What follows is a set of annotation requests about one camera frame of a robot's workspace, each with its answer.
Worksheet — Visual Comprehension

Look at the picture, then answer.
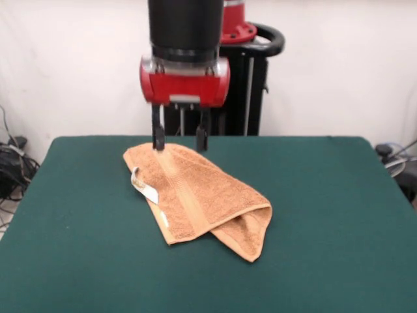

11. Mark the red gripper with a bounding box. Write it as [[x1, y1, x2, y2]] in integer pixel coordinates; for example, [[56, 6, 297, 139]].
[[139, 55, 231, 153]]

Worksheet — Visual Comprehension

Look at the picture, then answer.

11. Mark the tan terry towel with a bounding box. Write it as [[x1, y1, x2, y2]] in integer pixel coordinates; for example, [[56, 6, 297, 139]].
[[122, 142, 273, 263]]

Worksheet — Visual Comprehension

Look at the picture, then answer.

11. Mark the dark green table cloth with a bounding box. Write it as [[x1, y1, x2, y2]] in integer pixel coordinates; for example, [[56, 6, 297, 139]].
[[0, 135, 417, 313]]

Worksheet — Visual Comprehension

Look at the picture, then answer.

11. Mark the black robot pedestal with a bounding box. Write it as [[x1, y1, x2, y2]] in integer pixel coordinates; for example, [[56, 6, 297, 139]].
[[164, 22, 286, 136]]

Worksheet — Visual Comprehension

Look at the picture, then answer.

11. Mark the black cable bundle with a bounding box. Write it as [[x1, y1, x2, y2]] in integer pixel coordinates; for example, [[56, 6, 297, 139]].
[[0, 104, 40, 229]]

